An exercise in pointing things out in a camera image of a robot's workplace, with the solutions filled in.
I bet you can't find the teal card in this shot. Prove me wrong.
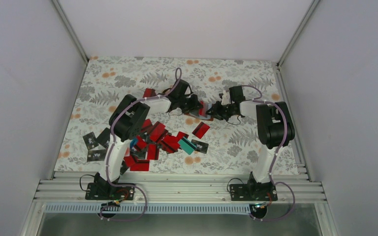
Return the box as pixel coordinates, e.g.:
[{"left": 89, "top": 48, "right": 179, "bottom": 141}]
[{"left": 178, "top": 137, "right": 196, "bottom": 155}]

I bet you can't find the red card near holder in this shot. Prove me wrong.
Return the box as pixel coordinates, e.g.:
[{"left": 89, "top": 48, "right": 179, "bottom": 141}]
[{"left": 192, "top": 122, "right": 210, "bottom": 139}]

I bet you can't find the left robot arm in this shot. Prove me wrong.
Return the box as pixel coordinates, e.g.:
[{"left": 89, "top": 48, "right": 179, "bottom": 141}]
[{"left": 94, "top": 80, "right": 203, "bottom": 199}]

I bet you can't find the black VIP card right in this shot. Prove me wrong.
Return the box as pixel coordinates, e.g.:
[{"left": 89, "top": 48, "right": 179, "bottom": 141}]
[{"left": 191, "top": 140, "right": 209, "bottom": 154}]

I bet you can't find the black VIP card left lower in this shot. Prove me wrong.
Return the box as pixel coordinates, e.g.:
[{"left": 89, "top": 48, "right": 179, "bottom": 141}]
[{"left": 87, "top": 149, "right": 107, "bottom": 162}]

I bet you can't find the red card bottom front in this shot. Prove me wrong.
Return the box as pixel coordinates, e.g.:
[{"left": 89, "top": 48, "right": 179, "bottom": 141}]
[{"left": 129, "top": 160, "right": 150, "bottom": 172}]

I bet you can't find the black vip card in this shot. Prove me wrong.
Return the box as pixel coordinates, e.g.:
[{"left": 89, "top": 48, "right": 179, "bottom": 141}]
[
  {"left": 191, "top": 140, "right": 209, "bottom": 154},
  {"left": 87, "top": 149, "right": 107, "bottom": 162},
  {"left": 83, "top": 132, "right": 99, "bottom": 150}
]

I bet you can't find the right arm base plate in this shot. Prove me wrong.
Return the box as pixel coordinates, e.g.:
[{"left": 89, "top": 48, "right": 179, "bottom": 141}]
[{"left": 228, "top": 183, "right": 278, "bottom": 202}]

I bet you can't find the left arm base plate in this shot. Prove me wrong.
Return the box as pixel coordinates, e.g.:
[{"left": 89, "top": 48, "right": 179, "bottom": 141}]
[{"left": 85, "top": 183, "right": 135, "bottom": 201}]

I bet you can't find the aluminium rail frame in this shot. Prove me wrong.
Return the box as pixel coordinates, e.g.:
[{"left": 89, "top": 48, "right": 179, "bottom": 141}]
[{"left": 21, "top": 167, "right": 338, "bottom": 236}]

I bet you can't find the red card far left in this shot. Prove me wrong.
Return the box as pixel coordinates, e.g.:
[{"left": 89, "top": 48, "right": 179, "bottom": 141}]
[{"left": 143, "top": 88, "right": 157, "bottom": 97}]

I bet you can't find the red card pile centre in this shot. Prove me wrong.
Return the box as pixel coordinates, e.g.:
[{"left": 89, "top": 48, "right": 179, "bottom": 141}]
[{"left": 128, "top": 119, "right": 189, "bottom": 162}]

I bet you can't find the brown leather card holder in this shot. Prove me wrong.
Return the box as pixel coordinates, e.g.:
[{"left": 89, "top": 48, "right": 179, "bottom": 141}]
[{"left": 185, "top": 101, "right": 214, "bottom": 121}]

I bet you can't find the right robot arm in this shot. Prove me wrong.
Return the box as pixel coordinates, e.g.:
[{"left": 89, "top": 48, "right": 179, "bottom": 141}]
[{"left": 206, "top": 85, "right": 295, "bottom": 200}]

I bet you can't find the black VIP card far left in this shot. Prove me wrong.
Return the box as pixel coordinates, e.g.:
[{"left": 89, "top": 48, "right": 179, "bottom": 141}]
[{"left": 83, "top": 132, "right": 99, "bottom": 150}]

